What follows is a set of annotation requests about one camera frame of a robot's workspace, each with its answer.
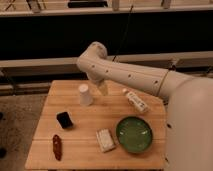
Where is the white ceramic cup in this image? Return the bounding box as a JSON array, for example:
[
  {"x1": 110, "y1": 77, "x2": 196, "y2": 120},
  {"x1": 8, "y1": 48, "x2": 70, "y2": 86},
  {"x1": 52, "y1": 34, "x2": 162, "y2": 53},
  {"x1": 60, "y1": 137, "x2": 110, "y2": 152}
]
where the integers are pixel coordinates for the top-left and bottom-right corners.
[{"x1": 78, "y1": 84, "x2": 93, "y2": 106}]

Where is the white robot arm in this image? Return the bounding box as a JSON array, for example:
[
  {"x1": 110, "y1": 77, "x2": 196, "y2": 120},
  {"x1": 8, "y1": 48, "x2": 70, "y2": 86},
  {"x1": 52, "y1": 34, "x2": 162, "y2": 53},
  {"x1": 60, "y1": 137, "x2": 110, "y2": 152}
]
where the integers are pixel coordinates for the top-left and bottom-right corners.
[{"x1": 77, "y1": 42, "x2": 213, "y2": 171}]

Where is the black eraser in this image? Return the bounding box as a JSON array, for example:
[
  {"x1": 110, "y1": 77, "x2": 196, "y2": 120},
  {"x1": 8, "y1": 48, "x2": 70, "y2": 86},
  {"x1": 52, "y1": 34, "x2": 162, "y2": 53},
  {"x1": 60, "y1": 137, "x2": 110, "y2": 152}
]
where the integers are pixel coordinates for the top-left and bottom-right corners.
[{"x1": 56, "y1": 112, "x2": 73, "y2": 129}]

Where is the white plastic bottle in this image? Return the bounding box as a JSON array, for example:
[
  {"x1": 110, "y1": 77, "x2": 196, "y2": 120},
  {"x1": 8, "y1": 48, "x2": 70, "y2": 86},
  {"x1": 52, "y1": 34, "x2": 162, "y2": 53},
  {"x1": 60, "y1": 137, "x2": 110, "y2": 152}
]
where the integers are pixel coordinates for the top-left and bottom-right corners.
[{"x1": 122, "y1": 88, "x2": 149, "y2": 114}]

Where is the wooden folding table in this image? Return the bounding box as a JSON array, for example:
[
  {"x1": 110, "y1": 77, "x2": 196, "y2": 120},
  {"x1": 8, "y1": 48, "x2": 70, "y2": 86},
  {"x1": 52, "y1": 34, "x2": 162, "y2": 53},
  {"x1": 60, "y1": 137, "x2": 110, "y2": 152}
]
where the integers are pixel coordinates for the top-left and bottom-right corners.
[{"x1": 25, "y1": 80, "x2": 166, "y2": 170}]

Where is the green plate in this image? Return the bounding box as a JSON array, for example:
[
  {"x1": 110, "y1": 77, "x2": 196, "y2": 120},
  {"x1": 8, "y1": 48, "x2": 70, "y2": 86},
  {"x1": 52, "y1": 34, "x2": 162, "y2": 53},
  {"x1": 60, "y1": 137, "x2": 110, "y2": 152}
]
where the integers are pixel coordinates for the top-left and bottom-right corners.
[{"x1": 116, "y1": 116, "x2": 153, "y2": 154}]

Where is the dark red pocket knife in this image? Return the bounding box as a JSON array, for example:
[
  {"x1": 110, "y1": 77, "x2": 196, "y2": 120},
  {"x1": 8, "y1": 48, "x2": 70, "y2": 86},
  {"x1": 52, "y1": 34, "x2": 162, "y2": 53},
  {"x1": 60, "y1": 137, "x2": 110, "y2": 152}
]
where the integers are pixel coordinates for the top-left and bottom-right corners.
[{"x1": 53, "y1": 135, "x2": 62, "y2": 161}]

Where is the black hanging cable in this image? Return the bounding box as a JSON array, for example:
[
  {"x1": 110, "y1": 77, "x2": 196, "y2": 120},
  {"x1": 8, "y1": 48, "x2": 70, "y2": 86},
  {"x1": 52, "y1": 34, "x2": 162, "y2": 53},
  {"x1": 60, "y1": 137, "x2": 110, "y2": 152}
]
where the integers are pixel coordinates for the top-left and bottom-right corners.
[{"x1": 112, "y1": 4, "x2": 135, "y2": 63}]

